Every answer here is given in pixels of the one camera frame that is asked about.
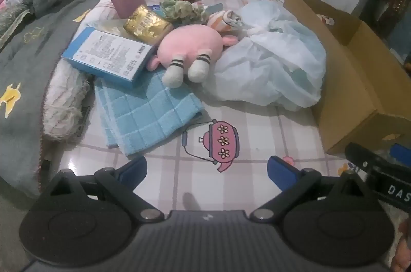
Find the gold foil packet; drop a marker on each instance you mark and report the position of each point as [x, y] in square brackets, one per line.
[146, 23]

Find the plaid printed tablecloth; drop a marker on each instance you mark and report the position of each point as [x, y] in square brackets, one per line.
[273, 137]

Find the blue carton with white label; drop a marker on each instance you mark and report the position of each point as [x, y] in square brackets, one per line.
[106, 50]

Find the pink plush toy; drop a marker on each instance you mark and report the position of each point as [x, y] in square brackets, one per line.
[189, 44]

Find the grey bedsheet with yellow print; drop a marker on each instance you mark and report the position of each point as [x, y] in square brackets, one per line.
[25, 66]

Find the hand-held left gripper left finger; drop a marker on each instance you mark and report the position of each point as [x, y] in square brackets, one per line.
[135, 169]

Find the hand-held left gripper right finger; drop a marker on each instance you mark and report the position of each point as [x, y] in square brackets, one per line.
[281, 172]

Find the large brown cardboard box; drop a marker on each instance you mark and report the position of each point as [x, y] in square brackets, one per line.
[353, 92]

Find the light blue checked towel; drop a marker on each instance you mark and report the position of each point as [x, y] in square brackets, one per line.
[151, 118]

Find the white frayed mattress pad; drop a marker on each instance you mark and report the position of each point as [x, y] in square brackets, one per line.
[64, 98]

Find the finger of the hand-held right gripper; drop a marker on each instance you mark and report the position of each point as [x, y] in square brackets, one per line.
[401, 150]
[359, 153]

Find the green white knitted scrunchie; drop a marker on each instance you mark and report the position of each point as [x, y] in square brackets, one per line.
[179, 10]

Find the white plastic bag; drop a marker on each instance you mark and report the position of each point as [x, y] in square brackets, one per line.
[273, 66]

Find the person's right hand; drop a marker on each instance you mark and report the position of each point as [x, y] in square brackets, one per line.
[405, 246]

